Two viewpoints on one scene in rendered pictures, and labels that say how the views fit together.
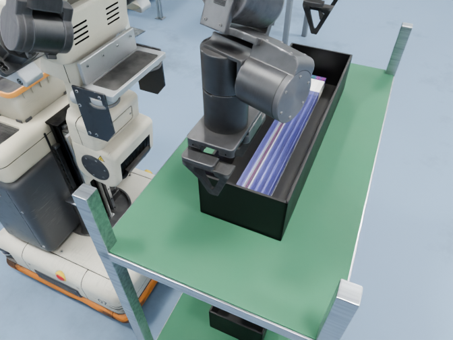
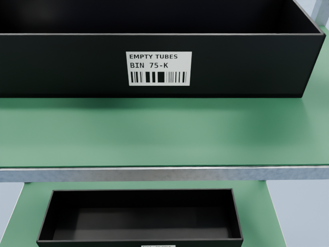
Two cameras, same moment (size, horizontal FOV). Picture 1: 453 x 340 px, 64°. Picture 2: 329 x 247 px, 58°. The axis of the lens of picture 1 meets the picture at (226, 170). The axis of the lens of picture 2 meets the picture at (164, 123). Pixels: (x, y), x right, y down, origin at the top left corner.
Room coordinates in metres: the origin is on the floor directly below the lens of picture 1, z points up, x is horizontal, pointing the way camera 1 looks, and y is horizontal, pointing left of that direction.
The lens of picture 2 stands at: (0.83, 0.31, 1.25)
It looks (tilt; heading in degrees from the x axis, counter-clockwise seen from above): 43 degrees down; 245
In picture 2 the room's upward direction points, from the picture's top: straight up
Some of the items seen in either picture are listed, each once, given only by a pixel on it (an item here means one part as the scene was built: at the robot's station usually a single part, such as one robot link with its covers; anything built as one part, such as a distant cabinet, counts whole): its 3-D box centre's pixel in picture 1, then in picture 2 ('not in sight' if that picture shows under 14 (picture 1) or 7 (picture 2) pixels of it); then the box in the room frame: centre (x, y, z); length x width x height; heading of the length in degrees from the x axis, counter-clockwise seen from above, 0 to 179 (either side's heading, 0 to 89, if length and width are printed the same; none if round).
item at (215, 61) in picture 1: (229, 67); not in sight; (0.38, 0.00, 1.32); 0.07 x 0.06 x 0.07; 46
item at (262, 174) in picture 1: (286, 131); not in sight; (0.69, -0.14, 0.98); 0.51 x 0.07 x 0.03; 155
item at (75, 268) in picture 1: (105, 226); not in sight; (1.01, 0.56, 0.16); 0.67 x 0.64 x 0.25; 66
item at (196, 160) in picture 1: (216, 164); not in sight; (0.35, 0.01, 1.19); 0.07 x 0.07 x 0.09; 65
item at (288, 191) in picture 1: (287, 122); (130, 42); (0.69, -0.14, 1.01); 0.57 x 0.17 x 0.11; 155
